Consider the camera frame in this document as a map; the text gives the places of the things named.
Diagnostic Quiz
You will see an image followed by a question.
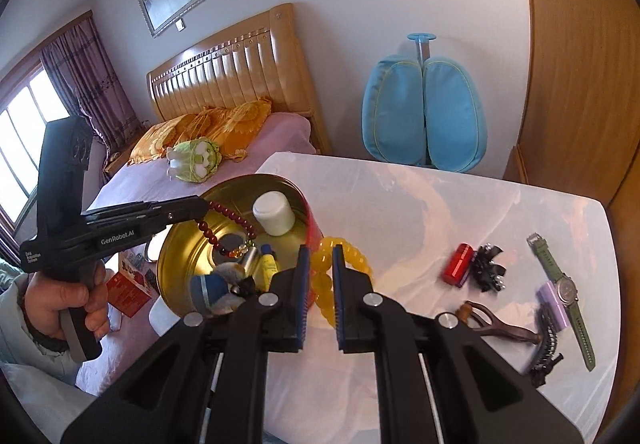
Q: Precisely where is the yellow bead bracelet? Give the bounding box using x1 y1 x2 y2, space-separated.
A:
309 235 373 327

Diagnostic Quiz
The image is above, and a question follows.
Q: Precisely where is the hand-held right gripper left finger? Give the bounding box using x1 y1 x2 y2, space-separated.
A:
60 244 311 444

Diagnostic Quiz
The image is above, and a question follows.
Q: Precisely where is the purple tube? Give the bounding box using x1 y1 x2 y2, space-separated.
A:
537 283 571 331

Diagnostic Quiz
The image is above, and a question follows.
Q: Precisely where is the person's left forearm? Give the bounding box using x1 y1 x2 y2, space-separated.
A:
0 269 68 377

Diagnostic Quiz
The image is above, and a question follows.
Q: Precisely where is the wooden nightstand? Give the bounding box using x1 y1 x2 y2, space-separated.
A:
102 121 156 175

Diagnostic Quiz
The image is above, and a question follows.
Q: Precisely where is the red cylinder case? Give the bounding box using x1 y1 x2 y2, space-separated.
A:
442 243 473 287

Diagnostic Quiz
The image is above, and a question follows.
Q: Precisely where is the blue chair backrest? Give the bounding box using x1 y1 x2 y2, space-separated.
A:
361 32 488 173

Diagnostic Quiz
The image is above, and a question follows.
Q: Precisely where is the dark red bead bracelet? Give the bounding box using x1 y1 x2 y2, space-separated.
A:
194 198 258 259

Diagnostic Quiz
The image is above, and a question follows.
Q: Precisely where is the black bow clip with pearls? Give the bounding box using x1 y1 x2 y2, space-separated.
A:
470 244 507 294

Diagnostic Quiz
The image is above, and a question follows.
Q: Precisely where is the wooden bed headboard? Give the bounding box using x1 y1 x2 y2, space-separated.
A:
146 3 331 155

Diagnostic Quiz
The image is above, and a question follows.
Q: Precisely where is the white round jar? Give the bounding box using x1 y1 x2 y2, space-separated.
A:
251 191 297 236

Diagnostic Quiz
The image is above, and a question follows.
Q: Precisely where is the cabbage plush toy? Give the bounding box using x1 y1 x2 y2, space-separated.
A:
166 137 228 183

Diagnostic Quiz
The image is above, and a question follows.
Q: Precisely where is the red paper box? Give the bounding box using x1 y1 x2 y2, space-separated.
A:
107 251 156 317

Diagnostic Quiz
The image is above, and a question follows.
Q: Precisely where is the black claw hair clip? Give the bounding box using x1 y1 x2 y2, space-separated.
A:
529 303 565 389

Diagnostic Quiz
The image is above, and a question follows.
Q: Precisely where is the pink bed sheet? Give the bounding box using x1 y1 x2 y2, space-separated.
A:
75 113 313 395

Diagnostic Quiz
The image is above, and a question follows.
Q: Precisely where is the window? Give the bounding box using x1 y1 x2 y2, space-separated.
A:
0 59 76 245

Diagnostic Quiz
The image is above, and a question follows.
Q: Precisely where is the person's pale jacket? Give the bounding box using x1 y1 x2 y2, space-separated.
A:
0 364 101 444

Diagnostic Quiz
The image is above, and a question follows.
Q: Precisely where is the person's left hand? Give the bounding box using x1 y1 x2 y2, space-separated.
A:
24 261 110 342

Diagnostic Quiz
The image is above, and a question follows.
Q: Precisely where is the red round tin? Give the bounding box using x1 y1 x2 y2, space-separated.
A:
156 173 326 325

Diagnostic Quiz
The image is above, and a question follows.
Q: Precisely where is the orange pillow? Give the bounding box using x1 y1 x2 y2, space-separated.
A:
195 97 273 160
127 113 201 166

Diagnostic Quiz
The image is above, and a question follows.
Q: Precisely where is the blue plush keychain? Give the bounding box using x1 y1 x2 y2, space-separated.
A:
191 261 248 315

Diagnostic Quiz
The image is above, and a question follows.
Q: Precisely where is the brown wooden slingshot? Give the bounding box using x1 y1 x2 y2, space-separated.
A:
459 300 540 345

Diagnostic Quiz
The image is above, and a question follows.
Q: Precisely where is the green wrist watch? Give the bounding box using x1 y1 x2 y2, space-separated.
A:
526 233 597 371

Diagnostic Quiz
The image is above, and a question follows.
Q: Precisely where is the yellow tube with blue cap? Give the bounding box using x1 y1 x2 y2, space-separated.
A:
257 243 279 290

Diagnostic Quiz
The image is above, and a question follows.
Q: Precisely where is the purple curtain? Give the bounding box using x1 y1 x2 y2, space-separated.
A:
40 17 143 160

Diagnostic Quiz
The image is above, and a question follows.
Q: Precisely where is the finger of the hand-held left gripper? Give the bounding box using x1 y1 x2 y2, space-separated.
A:
87 208 208 237
82 195 208 220

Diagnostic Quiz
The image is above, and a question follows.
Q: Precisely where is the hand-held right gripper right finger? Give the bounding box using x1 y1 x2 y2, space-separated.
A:
331 244 583 444

